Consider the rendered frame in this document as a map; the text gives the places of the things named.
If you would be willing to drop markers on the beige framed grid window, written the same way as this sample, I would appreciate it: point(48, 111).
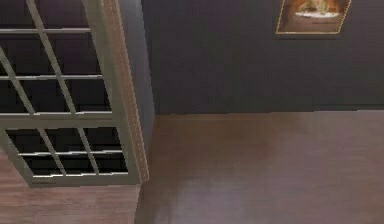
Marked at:
point(116, 123)

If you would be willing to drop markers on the gold framed wall picture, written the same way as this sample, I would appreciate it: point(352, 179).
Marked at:
point(313, 20)

